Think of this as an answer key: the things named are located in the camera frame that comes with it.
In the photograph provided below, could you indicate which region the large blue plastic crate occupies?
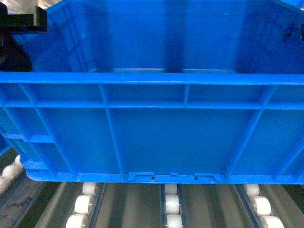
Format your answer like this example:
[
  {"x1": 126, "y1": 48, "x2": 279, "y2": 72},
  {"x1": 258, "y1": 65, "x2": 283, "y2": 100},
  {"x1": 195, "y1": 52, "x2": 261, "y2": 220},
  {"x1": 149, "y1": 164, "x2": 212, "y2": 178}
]
[{"x1": 0, "y1": 0, "x2": 304, "y2": 184}]

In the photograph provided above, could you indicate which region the right white roller track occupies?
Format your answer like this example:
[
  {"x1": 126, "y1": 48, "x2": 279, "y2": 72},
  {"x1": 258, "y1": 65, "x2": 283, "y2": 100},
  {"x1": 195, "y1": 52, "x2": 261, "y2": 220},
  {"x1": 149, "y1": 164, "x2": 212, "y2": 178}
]
[{"x1": 233, "y1": 184, "x2": 284, "y2": 228}]

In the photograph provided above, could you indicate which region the white roller track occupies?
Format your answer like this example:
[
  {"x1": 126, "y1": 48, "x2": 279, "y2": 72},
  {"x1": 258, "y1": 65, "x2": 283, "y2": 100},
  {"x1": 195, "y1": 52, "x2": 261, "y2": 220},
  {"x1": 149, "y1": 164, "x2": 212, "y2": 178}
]
[
  {"x1": 65, "y1": 182, "x2": 106, "y2": 228},
  {"x1": 0, "y1": 155, "x2": 24, "y2": 195},
  {"x1": 233, "y1": 184, "x2": 284, "y2": 228},
  {"x1": 160, "y1": 184, "x2": 187, "y2": 228}
]

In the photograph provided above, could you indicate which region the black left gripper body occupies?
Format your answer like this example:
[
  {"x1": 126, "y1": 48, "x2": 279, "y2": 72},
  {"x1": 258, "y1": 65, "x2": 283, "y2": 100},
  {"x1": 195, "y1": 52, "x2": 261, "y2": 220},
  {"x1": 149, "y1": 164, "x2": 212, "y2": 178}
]
[{"x1": 0, "y1": 4, "x2": 48, "y2": 72}]

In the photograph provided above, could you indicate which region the far left white roller track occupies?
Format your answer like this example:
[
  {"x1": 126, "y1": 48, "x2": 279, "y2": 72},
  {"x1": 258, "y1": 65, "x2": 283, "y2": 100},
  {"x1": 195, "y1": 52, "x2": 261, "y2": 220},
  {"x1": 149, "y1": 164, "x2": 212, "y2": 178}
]
[{"x1": 0, "y1": 155, "x2": 24, "y2": 195}]

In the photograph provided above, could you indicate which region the centre white roller track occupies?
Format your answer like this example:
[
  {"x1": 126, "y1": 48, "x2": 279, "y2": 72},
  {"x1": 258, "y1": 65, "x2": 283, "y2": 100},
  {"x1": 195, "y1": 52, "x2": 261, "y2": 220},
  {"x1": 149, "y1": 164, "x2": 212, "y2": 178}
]
[{"x1": 160, "y1": 184, "x2": 187, "y2": 228}]

